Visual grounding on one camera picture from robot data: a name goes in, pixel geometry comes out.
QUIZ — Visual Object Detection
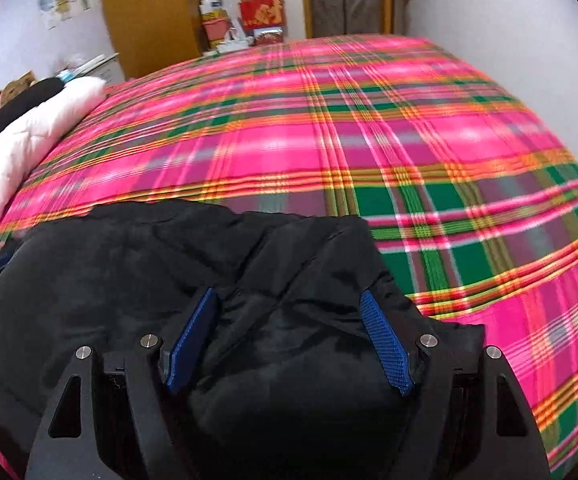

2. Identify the black puffer jacket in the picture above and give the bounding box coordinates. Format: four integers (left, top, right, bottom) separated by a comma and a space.
0, 200, 485, 479

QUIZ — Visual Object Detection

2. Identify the pink plaid bed sheet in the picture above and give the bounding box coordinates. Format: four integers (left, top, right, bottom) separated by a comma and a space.
0, 35, 578, 479

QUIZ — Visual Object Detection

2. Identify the white pink puffer coat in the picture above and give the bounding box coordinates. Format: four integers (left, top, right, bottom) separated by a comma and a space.
0, 76, 106, 219

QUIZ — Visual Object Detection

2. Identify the black fur coat collar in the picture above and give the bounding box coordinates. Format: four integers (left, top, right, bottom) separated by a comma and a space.
0, 78, 65, 133

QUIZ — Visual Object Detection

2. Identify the pink storage basket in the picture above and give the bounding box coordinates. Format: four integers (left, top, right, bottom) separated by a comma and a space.
203, 18, 231, 50

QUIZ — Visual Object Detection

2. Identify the wooden wardrobe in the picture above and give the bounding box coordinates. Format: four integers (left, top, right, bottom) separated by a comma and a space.
102, 0, 203, 78

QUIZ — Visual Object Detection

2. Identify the red gift box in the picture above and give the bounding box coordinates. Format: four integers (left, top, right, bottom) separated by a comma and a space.
239, 0, 286, 32

